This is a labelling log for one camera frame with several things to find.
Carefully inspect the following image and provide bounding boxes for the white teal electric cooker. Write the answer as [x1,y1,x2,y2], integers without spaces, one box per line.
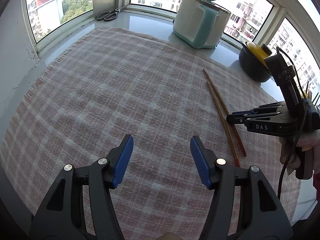
[173,0,231,49]

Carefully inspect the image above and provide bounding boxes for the pink checkered cloth mat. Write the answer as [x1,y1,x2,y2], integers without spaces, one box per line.
[0,27,302,240]

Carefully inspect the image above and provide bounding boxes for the right hand white glove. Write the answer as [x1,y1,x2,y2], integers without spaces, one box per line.
[279,129,319,177]

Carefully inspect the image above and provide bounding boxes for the yellow pot lid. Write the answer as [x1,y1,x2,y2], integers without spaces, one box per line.
[246,42,272,67]

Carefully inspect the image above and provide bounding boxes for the red chopstick two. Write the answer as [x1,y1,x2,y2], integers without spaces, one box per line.
[202,69,247,157]

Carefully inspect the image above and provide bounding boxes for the red chopstick three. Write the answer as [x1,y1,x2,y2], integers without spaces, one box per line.
[206,82,240,167]

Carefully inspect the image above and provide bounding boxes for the black handled scissors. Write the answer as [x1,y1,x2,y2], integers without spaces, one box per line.
[95,8,120,22]

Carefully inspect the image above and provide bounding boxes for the black camera cable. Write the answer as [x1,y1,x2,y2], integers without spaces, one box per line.
[276,45,309,201]

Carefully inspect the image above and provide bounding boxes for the dark casserole pot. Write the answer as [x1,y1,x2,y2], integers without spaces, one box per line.
[239,42,271,82]

